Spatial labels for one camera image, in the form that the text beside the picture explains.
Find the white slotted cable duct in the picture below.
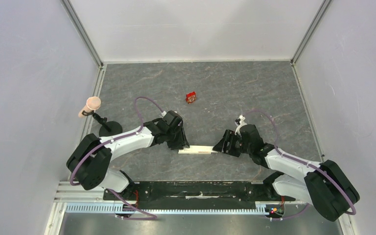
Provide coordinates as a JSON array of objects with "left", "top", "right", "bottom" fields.
[{"left": 65, "top": 202, "right": 269, "bottom": 215}]

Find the black stand base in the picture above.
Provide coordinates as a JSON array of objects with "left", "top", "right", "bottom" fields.
[{"left": 92, "top": 113, "right": 123, "bottom": 137}]

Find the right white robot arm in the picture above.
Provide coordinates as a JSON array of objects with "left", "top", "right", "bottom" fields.
[{"left": 213, "top": 124, "right": 360, "bottom": 221}]

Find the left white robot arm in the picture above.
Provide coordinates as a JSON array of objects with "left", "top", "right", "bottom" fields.
[{"left": 66, "top": 110, "right": 189, "bottom": 200}]

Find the small red toy block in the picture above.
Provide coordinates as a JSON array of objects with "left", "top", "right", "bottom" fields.
[{"left": 185, "top": 92, "right": 197, "bottom": 104}]

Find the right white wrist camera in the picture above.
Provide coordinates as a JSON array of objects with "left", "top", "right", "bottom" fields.
[{"left": 235, "top": 115, "right": 247, "bottom": 135}]

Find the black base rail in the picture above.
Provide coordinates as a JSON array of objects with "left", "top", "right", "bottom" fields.
[{"left": 119, "top": 181, "right": 295, "bottom": 210}]

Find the pink handle knob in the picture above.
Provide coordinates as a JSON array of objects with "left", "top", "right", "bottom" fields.
[{"left": 78, "top": 96, "right": 101, "bottom": 118}]

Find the white remote control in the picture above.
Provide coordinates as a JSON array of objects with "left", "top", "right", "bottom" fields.
[{"left": 178, "top": 145, "right": 217, "bottom": 155}]

